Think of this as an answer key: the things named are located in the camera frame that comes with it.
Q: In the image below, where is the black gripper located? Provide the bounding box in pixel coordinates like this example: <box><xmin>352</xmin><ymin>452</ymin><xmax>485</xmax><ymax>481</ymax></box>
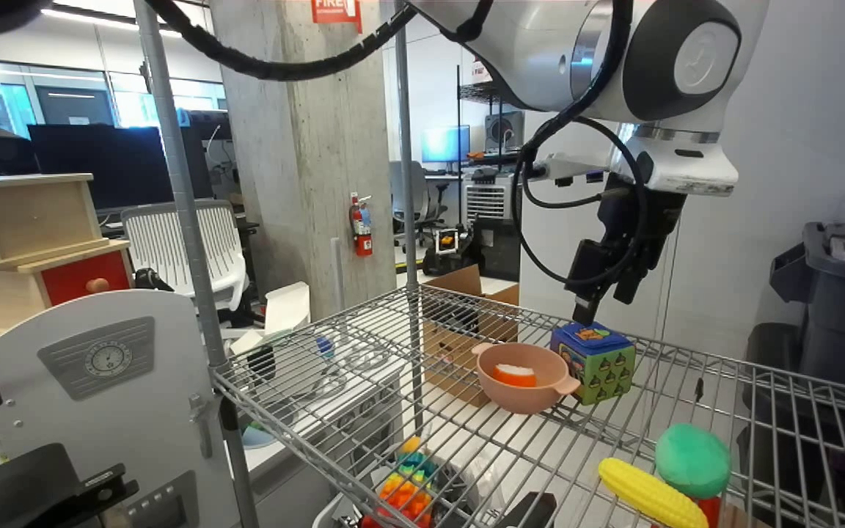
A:
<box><xmin>563</xmin><ymin>182</ymin><xmax>689</xmax><ymax>328</ymax></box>

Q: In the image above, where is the orange white toy slice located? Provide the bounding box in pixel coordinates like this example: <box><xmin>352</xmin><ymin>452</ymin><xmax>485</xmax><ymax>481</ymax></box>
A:
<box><xmin>494</xmin><ymin>362</ymin><xmax>542</xmax><ymax>389</ymax></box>

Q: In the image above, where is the pink plastic bowl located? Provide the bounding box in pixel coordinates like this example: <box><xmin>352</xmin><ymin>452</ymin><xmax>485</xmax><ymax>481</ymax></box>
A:
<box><xmin>466</xmin><ymin>342</ymin><xmax>585</xmax><ymax>416</ymax></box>

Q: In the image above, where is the black device with orange screen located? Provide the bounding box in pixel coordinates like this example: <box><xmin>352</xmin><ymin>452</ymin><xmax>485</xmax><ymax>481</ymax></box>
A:
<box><xmin>428</xmin><ymin>224</ymin><xmax>465</xmax><ymax>261</ymax></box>

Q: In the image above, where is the brown cardboard box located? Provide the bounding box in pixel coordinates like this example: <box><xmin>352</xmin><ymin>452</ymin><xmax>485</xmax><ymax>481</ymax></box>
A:
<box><xmin>421</xmin><ymin>265</ymin><xmax>526</xmax><ymax>412</ymax></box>

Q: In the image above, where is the green topped red toy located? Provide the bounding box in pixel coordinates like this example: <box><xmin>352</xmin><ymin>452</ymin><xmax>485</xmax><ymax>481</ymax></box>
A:
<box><xmin>652</xmin><ymin>419</ymin><xmax>737</xmax><ymax>528</ymax></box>

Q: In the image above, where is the lit blue monitor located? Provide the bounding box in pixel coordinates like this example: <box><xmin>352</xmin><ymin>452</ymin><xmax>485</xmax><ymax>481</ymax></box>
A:
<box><xmin>416</xmin><ymin>125</ymin><xmax>476</xmax><ymax>170</ymax></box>

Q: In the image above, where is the yellow toy corn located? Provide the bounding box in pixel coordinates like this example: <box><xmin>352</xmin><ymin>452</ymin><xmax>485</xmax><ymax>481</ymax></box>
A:
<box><xmin>592</xmin><ymin>455</ymin><xmax>714</xmax><ymax>528</ymax></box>

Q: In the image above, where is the gray plastic bin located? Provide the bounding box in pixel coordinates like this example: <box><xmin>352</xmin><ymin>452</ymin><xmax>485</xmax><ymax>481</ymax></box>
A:
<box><xmin>765</xmin><ymin>221</ymin><xmax>845</xmax><ymax>397</ymax></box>

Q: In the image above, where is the red fire extinguisher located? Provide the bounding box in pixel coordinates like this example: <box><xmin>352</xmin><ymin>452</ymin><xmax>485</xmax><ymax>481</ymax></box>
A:
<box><xmin>346</xmin><ymin>192</ymin><xmax>379</xmax><ymax>261</ymax></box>

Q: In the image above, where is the colourful block toy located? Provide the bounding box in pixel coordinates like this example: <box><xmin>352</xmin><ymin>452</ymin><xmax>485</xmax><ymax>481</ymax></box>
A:
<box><xmin>359</xmin><ymin>435</ymin><xmax>445</xmax><ymax>528</ymax></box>

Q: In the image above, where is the concrete pillar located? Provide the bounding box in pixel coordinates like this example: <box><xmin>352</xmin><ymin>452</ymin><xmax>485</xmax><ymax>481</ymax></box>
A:
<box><xmin>209</xmin><ymin>0</ymin><xmax>401</xmax><ymax>327</ymax></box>

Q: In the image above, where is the white office chair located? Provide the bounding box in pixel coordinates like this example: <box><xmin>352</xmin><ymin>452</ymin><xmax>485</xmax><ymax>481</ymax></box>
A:
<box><xmin>121</xmin><ymin>202</ymin><xmax>249</xmax><ymax>318</ymax></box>

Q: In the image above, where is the white panel with gray logo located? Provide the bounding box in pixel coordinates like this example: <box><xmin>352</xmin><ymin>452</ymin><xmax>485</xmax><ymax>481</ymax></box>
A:
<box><xmin>0</xmin><ymin>286</ymin><xmax>240</xmax><ymax>528</ymax></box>

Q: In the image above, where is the wooden cabinet with red drawer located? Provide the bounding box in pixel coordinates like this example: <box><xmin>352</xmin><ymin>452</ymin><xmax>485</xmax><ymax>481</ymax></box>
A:
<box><xmin>0</xmin><ymin>170</ymin><xmax>137</xmax><ymax>342</ymax></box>

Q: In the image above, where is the smooth black gripper cable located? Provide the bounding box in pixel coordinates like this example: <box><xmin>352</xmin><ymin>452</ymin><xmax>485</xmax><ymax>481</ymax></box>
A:
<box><xmin>507</xmin><ymin>0</ymin><xmax>654</xmax><ymax>295</ymax></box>

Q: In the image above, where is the red wall sign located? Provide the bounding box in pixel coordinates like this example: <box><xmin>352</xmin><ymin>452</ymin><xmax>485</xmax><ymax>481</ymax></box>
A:
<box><xmin>309</xmin><ymin>0</ymin><xmax>363</xmax><ymax>31</ymax></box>

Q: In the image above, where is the black corrugated cable conduit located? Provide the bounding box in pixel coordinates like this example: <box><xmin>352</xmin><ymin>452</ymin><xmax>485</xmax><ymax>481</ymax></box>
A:
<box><xmin>140</xmin><ymin>0</ymin><xmax>423</xmax><ymax>85</ymax></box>

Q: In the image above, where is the metal wire shelf rack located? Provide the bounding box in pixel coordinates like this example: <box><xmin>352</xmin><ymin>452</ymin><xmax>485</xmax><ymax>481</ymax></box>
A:
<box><xmin>130</xmin><ymin>0</ymin><xmax>845</xmax><ymax>528</ymax></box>

